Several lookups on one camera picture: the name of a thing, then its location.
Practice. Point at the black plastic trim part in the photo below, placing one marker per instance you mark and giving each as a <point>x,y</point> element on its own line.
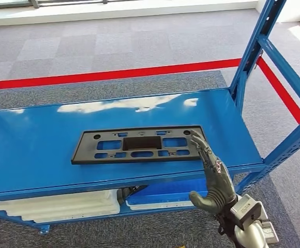
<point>125,195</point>

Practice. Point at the blue plastic bin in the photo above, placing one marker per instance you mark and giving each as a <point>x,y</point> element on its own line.
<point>165,193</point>

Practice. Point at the black plastic panel part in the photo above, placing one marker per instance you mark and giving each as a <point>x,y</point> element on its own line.
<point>88,154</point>

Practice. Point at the red barrier belt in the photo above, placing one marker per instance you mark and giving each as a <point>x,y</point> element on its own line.
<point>113,74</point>

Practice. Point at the right robot hand grey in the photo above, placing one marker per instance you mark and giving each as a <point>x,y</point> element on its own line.
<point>220,185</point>

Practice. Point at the floor outlet cover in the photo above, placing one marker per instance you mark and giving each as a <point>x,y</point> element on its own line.
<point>270,234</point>

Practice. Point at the blue metal shelf rack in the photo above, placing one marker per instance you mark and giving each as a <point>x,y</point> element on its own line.
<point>35,147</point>

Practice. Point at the white plastic tray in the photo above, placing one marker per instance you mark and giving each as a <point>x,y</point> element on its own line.
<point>153,206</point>
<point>75,212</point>
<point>82,219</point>
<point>62,200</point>

